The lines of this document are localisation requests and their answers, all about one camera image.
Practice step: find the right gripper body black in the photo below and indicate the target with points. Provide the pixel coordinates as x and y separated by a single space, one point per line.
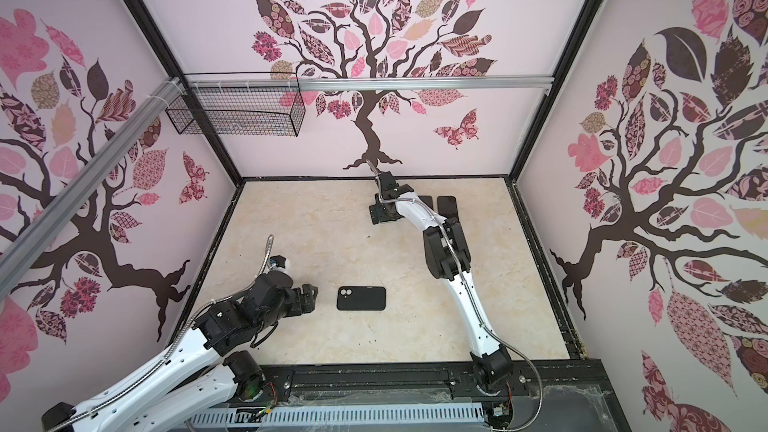
380 211

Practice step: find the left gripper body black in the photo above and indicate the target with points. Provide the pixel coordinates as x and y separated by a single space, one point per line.
300 309

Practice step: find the small black phone case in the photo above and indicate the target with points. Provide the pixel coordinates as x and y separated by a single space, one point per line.
361 298

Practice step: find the pink phone case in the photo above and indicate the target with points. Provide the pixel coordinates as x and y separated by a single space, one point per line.
427 201

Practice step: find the large black phone case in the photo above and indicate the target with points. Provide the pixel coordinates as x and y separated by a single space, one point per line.
448 208

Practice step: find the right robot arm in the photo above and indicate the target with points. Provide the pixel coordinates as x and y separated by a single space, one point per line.
448 259

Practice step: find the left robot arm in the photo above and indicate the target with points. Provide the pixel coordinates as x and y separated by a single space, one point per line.
205 366

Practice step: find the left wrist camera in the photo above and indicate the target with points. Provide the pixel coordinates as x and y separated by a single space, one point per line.
279 263

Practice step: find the black wire basket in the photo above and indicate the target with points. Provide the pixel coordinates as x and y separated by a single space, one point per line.
239 104

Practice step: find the back aluminium rail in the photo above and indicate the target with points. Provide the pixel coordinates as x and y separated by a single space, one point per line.
373 84

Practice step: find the aluminium rail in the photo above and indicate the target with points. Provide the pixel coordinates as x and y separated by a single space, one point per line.
373 84
24 251

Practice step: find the white slotted cable duct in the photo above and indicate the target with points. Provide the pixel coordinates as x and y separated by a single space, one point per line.
338 416

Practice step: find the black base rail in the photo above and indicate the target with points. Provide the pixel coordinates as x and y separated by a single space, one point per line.
550 395

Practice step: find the left aluminium rail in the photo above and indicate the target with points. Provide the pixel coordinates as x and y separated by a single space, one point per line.
24 251

